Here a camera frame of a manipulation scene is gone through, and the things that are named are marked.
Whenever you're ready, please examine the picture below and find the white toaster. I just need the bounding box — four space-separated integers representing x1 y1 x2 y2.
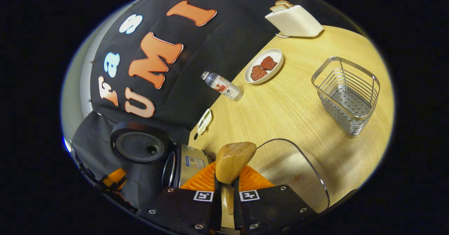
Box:
265 4 324 38

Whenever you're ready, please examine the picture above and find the metal wire chopstick holder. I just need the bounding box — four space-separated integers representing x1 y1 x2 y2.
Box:
311 56 381 137

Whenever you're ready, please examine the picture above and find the white round plate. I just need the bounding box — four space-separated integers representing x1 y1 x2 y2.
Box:
244 48 284 85

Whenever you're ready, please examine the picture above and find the white divided dish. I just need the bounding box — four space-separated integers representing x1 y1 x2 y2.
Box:
197 108 213 136

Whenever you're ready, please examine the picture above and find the wooden spoon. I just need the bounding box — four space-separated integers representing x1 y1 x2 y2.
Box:
215 142 257 228

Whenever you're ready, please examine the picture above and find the black rice cooker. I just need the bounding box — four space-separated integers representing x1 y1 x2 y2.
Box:
110 122 214 190

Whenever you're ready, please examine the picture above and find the clear plastic bottle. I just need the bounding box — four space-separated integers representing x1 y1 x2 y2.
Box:
201 71 244 102

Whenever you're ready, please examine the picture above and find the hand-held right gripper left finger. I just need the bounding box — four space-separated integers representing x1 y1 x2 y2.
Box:
146 161 222 235

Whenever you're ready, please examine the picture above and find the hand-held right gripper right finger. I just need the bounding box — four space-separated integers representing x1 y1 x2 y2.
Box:
233 165 318 234

